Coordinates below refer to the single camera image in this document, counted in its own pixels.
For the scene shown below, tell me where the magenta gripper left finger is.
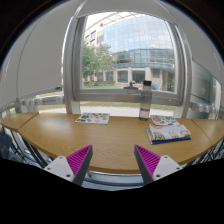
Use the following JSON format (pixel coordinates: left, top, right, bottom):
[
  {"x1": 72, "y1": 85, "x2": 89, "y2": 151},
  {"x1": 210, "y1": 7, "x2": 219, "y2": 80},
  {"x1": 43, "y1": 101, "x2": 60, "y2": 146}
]
[{"x1": 44, "y1": 145, "x2": 93, "y2": 186}]

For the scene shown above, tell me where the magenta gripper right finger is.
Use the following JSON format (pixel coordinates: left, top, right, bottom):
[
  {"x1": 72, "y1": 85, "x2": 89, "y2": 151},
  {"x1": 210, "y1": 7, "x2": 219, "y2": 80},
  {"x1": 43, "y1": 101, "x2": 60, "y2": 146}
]
[{"x1": 134, "y1": 145, "x2": 182, "y2": 185}]

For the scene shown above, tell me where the folded patterned towel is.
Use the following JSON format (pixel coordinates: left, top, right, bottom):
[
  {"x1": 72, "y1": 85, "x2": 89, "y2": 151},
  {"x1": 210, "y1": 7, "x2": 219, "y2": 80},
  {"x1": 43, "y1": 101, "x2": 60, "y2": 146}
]
[{"x1": 146, "y1": 124, "x2": 191, "y2": 144}]

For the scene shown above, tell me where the small patterned cloth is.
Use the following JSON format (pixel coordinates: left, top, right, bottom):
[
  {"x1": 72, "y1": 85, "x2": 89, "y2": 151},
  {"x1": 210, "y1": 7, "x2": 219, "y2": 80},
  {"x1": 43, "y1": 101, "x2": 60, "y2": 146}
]
[{"x1": 151, "y1": 115, "x2": 179, "y2": 126}]

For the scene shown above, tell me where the clear water bottle black cap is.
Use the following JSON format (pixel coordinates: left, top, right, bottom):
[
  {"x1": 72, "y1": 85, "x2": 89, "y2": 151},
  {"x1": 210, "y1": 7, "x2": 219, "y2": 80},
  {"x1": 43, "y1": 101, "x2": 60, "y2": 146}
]
[{"x1": 139, "y1": 80, "x2": 152, "y2": 120}]

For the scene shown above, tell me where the white power strip right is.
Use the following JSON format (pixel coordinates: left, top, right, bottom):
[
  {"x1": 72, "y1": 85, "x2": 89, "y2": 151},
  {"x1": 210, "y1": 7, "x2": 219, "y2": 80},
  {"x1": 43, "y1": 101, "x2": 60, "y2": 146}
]
[{"x1": 190, "y1": 102, "x2": 219, "y2": 114}]

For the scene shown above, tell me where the white power strip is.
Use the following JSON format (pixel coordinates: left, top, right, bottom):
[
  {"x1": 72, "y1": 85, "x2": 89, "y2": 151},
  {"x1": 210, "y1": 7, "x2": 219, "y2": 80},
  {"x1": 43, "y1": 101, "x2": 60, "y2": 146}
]
[
  {"x1": 190, "y1": 102, "x2": 219, "y2": 114},
  {"x1": 22, "y1": 95, "x2": 64, "y2": 107}
]

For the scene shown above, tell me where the white power strip left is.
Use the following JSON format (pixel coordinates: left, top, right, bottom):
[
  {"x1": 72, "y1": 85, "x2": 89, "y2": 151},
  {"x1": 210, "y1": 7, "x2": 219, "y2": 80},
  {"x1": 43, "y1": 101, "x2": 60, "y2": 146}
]
[{"x1": 22, "y1": 95, "x2": 64, "y2": 107}]

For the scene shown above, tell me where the white window frame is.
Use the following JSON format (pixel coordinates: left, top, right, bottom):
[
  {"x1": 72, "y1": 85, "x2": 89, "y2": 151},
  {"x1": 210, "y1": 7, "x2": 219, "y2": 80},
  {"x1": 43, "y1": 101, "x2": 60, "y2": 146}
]
[{"x1": 63, "y1": 0, "x2": 192, "y2": 118}]

